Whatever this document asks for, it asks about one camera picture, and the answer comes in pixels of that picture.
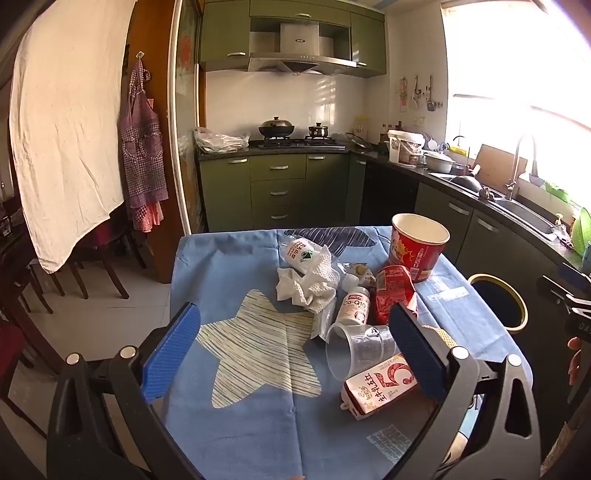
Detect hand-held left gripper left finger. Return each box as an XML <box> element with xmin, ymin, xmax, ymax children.
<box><xmin>46</xmin><ymin>302</ymin><xmax>204</xmax><ymax>480</ymax></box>

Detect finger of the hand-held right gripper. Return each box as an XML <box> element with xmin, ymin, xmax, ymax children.
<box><xmin>541</xmin><ymin>275</ymin><xmax>591</xmax><ymax>308</ymax></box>
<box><xmin>558</xmin><ymin>263</ymin><xmax>591</xmax><ymax>283</ymax></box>

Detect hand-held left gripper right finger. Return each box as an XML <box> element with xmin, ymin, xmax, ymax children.
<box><xmin>383</xmin><ymin>302</ymin><xmax>543</xmax><ymax>480</ymax></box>

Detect red and white milk carton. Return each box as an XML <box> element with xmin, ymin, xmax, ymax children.
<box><xmin>341</xmin><ymin>353</ymin><xmax>423</xmax><ymax>418</ymax></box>

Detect clear plastic cup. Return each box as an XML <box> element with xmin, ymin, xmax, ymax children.
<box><xmin>325</xmin><ymin>323</ymin><xmax>403</xmax><ymax>381</ymax></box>

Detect red snack packet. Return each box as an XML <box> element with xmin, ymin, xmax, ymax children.
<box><xmin>373</xmin><ymin>265</ymin><xmax>419</xmax><ymax>326</ymax></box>

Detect black bin with yellow rim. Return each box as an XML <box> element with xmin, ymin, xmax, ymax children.
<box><xmin>466</xmin><ymin>273</ymin><xmax>529</xmax><ymax>352</ymax></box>

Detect white supplement bottle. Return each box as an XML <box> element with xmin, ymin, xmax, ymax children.
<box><xmin>335</xmin><ymin>286</ymin><xmax>372</xmax><ymax>326</ymax></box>

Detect red paper noodle cup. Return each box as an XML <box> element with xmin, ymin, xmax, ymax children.
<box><xmin>387</xmin><ymin>213</ymin><xmax>451</xmax><ymax>283</ymax></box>

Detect white tissue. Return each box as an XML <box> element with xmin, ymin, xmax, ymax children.
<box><xmin>276</xmin><ymin>251</ymin><xmax>342</xmax><ymax>315</ymax></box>

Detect crushed clear plastic bottle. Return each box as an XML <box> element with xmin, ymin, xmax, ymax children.
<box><xmin>281</xmin><ymin>236</ymin><xmax>334</xmax><ymax>274</ymax></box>

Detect green colander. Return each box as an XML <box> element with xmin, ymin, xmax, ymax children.
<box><xmin>571</xmin><ymin>207</ymin><xmax>591</xmax><ymax>252</ymax></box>

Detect dark base cabinets under sink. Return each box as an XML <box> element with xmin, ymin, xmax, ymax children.
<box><xmin>362</xmin><ymin>159</ymin><xmax>578</xmax><ymax>324</ymax></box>

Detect steel sink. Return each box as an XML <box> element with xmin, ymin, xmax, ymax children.
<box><xmin>489</xmin><ymin>196</ymin><xmax>561</xmax><ymax>236</ymax></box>

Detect blue star-print tablecloth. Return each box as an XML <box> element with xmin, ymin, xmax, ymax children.
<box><xmin>164</xmin><ymin>225</ymin><xmax>536</xmax><ymax>480</ymax></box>

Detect dark wooden chair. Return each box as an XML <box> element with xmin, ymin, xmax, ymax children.
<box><xmin>69</xmin><ymin>203</ymin><xmax>148</xmax><ymax>301</ymax></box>

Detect steel faucet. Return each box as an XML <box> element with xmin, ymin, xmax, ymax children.
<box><xmin>505</xmin><ymin>134</ymin><xmax>539</xmax><ymax>200</ymax></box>

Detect wooden cutting board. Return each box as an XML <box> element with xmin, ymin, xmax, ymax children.
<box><xmin>471</xmin><ymin>144</ymin><xmax>529</xmax><ymax>185</ymax></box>

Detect dark wok by sink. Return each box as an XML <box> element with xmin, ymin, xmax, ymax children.
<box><xmin>450</xmin><ymin>174</ymin><xmax>485</xmax><ymax>192</ymax></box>

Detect white enamel basin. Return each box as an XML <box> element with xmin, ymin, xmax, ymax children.
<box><xmin>424</xmin><ymin>151</ymin><xmax>458</xmax><ymax>174</ymax></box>

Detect green base cabinets with drawers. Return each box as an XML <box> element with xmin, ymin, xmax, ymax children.
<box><xmin>198</xmin><ymin>153</ymin><xmax>368</xmax><ymax>233</ymax></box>

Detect checkered apron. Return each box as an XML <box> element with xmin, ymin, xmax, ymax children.
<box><xmin>119</xmin><ymin>59</ymin><xmax>169</xmax><ymax>234</ymax></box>

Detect white plastic bucket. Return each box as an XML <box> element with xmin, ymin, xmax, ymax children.
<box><xmin>387</xmin><ymin>129</ymin><xmax>424</xmax><ymax>166</ymax></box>

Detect kitchen window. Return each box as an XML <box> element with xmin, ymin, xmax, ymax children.
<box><xmin>441</xmin><ymin>0</ymin><xmax>591</xmax><ymax>208</ymax></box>

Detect clear plastic bag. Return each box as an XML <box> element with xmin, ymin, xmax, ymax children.
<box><xmin>193</xmin><ymin>127</ymin><xmax>252</xmax><ymax>154</ymax></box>

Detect glass pan lid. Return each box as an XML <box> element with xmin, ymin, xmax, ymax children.
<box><xmin>345</xmin><ymin>132</ymin><xmax>374</xmax><ymax>153</ymax></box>

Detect white hanging cloth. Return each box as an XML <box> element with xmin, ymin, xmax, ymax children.
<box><xmin>8</xmin><ymin>0</ymin><xmax>139</xmax><ymax>274</ymax></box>

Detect gas stove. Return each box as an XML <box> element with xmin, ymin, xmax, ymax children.
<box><xmin>252</xmin><ymin>136</ymin><xmax>347</xmax><ymax>151</ymax></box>

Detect black wok with lid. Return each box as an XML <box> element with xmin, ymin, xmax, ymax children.
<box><xmin>257</xmin><ymin>116</ymin><xmax>296</xmax><ymax>139</ymax></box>

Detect steel range hood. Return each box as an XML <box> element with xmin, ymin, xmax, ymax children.
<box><xmin>247</xmin><ymin>21</ymin><xmax>358</xmax><ymax>75</ymax></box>

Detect green wall cabinets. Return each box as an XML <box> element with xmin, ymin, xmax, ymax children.
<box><xmin>199</xmin><ymin>0</ymin><xmax>387</xmax><ymax>78</ymax></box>

